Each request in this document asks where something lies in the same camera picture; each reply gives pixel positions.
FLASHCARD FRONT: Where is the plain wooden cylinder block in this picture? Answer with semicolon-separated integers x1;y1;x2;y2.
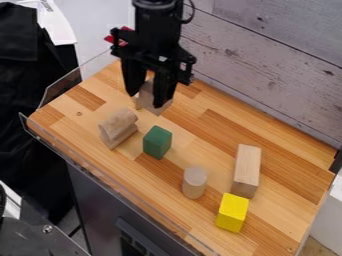
180;166;209;200

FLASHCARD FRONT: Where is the small plain wooden block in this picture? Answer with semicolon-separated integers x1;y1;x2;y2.
133;78;174;117

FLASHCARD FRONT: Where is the arched plain wooden block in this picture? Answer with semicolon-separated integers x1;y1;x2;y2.
97;107;141;151

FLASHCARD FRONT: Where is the long plain wooden block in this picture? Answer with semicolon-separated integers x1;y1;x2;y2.
229;143;264;200

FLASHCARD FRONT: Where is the yellow cube block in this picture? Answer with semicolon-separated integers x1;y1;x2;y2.
215;192;252;234

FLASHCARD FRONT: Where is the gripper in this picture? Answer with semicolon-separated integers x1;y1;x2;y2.
108;26;198;110

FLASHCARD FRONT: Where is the green cube block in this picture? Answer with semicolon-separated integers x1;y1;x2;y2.
141;125;174;161

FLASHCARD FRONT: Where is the black fabric cover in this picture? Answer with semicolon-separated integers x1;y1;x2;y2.
0;2;85;225

